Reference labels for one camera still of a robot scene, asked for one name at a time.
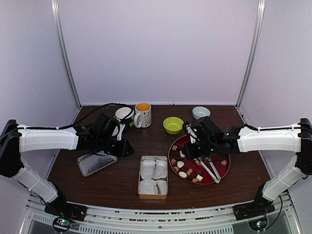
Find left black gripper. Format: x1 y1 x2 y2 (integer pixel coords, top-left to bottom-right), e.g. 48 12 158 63
96 134 135 157

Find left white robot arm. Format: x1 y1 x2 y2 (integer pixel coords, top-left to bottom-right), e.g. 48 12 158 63
0 119 135 216

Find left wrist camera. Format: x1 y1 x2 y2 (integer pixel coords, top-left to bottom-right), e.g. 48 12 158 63
92 113 126 141

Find aluminium frame post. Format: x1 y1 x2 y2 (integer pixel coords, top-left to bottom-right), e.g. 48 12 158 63
235 0 266 109
51 0 81 109

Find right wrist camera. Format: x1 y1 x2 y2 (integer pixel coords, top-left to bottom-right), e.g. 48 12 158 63
182 116 223 147

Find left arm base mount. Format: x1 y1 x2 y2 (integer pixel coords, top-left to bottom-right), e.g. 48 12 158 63
44 203 87 233

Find lime green bowl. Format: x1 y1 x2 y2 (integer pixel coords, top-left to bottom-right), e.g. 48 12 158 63
163 117 184 135

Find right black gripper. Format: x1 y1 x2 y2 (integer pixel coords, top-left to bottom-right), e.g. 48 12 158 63
181 140 217 160

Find white and navy cup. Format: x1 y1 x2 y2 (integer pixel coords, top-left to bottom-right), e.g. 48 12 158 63
115 107 135 121

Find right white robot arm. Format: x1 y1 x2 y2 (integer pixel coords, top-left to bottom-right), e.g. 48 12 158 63
182 117 312 215

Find bear print tin lid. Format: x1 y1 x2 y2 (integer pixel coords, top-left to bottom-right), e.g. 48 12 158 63
77 151 117 177

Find caramel ridged chocolate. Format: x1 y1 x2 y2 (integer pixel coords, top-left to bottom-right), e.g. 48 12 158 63
186 169 193 176

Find metal serving tongs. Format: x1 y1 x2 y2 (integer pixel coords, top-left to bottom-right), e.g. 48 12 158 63
195 156 221 184

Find white heart chocolate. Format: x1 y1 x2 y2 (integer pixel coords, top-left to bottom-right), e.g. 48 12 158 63
177 161 184 168

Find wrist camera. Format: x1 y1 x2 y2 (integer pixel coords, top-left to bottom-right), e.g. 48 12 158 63
92 113 126 141
182 116 223 147

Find white oval chocolate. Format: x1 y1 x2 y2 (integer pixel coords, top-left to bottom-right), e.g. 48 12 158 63
178 172 187 178

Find left aluminium frame post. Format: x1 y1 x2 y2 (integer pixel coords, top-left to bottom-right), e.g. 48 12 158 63
51 0 81 109

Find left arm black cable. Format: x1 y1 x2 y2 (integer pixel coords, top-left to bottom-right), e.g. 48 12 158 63
14 102 135 132

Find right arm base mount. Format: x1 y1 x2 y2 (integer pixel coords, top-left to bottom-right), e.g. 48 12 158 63
233 202 275 232

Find pale blue bowl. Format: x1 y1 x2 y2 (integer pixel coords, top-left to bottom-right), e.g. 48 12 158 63
192 106 211 120

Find right aluminium frame post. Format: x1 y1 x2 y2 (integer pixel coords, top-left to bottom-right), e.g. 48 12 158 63
235 0 266 109

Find round red tray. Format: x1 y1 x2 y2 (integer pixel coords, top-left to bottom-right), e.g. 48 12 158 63
168 136 231 185

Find patterned mug yellow inside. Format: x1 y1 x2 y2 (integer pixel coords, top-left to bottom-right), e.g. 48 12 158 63
134 103 152 128

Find beige tin box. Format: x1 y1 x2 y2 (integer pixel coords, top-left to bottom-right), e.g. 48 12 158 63
137 156 168 200

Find front metal rail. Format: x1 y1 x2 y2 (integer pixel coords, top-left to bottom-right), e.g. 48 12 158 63
19 202 302 234

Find white chocolate cube front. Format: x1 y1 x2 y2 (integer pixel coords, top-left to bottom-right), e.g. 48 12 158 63
196 175 203 181

